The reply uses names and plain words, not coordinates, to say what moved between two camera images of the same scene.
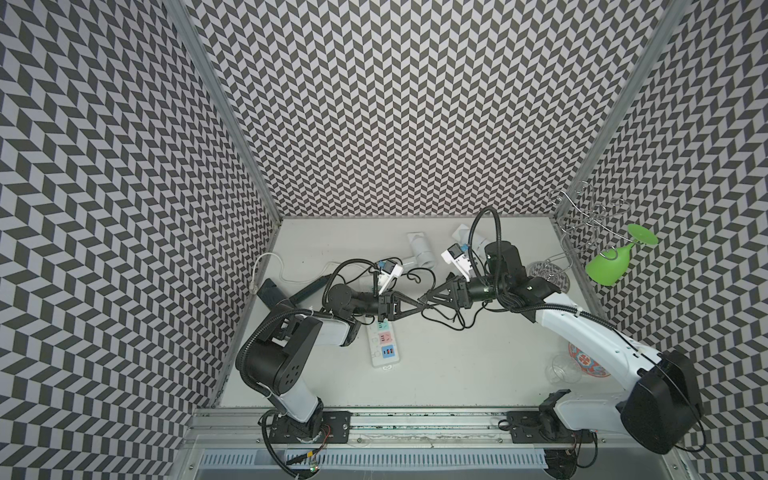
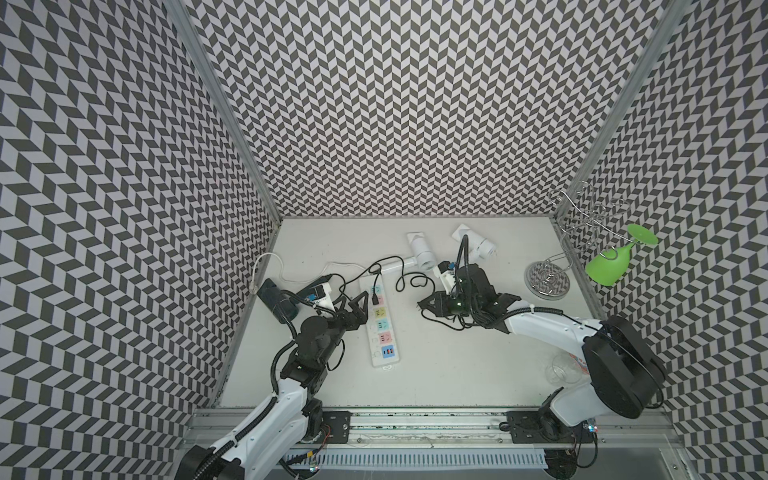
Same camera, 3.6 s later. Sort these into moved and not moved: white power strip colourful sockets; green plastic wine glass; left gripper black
Moved: left gripper black
Not moved: white power strip colourful sockets; green plastic wine glass
